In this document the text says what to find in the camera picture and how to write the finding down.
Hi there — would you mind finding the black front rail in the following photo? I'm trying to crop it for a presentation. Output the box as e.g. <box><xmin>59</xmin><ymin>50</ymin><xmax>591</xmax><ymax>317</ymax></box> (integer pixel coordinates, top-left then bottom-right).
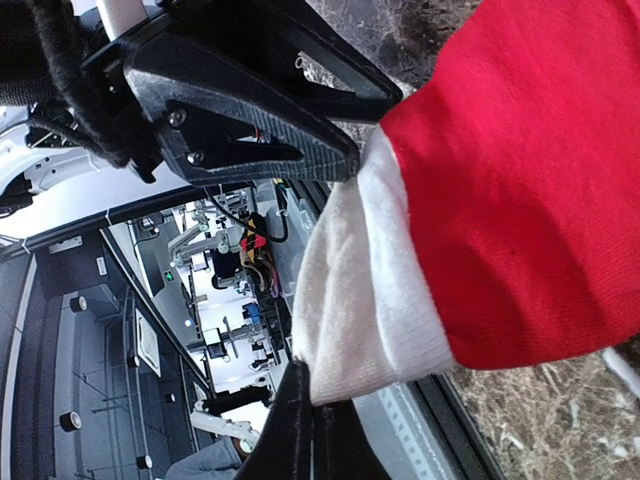
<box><xmin>407</xmin><ymin>375</ymin><xmax>504</xmax><ymax>479</ymax></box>

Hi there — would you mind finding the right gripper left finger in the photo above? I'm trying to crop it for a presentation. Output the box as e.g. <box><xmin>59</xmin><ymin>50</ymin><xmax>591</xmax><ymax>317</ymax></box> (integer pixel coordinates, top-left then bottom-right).
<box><xmin>235</xmin><ymin>362</ymin><xmax>313</xmax><ymax>480</ymax></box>

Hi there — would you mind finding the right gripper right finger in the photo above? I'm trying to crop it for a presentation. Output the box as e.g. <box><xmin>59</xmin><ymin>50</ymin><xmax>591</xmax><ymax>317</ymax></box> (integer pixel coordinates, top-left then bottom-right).
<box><xmin>314</xmin><ymin>400</ymin><xmax>390</xmax><ymax>480</ymax></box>

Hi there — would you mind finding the person in background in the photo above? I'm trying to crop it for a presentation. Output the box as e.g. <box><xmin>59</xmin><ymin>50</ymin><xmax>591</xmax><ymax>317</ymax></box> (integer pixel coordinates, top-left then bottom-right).
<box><xmin>165</xmin><ymin>436</ymin><xmax>254</xmax><ymax>480</ymax></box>

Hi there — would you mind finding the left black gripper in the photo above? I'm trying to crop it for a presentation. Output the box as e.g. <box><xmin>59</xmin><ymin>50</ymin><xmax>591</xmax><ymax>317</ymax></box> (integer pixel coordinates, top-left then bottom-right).
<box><xmin>1</xmin><ymin>1</ymin><xmax>161</xmax><ymax>183</ymax></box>

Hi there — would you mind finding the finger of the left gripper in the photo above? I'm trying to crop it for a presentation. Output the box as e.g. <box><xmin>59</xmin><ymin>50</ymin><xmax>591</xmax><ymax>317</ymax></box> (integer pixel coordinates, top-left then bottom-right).
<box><xmin>124</xmin><ymin>37</ymin><xmax>360</xmax><ymax>185</ymax></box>
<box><xmin>165</xmin><ymin>1</ymin><xmax>403</xmax><ymax>123</ymax></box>

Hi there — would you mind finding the red and beige sock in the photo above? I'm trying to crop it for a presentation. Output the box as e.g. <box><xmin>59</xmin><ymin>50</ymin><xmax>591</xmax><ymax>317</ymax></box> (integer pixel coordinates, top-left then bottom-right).
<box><xmin>292</xmin><ymin>1</ymin><xmax>639</xmax><ymax>405</ymax></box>

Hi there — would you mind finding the white slotted cable duct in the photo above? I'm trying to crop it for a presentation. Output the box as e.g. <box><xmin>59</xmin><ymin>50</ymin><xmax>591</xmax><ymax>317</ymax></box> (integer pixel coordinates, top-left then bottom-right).
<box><xmin>360</xmin><ymin>385</ymin><xmax>439</xmax><ymax>479</ymax></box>

